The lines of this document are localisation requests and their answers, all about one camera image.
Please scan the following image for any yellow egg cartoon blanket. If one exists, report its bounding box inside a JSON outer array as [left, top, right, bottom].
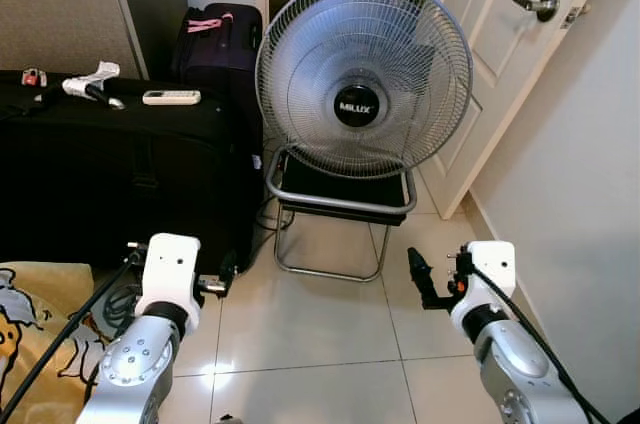
[[0, 262, 133, 424]]

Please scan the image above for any large black suitcase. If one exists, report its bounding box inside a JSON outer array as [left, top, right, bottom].
[[0, 71, 264, 275]]

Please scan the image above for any white panelled door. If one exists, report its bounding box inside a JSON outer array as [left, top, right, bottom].
[[415, 0, 623, 221]]

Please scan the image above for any white remote control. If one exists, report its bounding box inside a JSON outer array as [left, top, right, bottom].
[[142, 89, 202, 107]]

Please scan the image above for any dark purple suitcase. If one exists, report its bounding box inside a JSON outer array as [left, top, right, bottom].
[[170, 2, 266, 137]]

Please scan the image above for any black brush with white cloth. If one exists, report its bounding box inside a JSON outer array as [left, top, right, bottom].
[[62, 61, 127, 111]]

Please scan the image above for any silver electric fan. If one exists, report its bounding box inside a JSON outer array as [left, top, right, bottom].
[[255, 0, 474, 181]]

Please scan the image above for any pink ribbon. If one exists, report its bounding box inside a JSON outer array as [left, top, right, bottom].
[[188, 12, 234, 33]]

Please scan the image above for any metal door latch plate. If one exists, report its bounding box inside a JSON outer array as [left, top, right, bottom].
[[562, 5, 591, 30]]

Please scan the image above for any small red white object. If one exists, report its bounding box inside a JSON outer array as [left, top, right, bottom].
[[20, 68, 49, 88]]

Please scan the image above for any grey framed partition panel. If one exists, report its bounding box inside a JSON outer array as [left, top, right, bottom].
[[0, 0, 148, 80]]

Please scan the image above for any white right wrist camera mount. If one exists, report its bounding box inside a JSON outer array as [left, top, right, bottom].
[[450, 241, 517, 340]]

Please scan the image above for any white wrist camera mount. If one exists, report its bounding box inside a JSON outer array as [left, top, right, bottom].
[[135, 234, 202, 330], [450, 241, 517, 340]]

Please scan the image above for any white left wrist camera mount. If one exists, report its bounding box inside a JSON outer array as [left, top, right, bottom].
[[135, 234, 202, 330]]

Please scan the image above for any metal frame black chair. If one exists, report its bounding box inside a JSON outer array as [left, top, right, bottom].
[[264, 144, 419, 283]]

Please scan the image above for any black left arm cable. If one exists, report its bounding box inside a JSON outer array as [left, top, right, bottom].
[[0, 240, 147, 423]]

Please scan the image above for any dark metal door handle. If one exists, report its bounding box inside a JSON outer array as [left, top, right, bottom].
[[509, 0, 561, 24]]

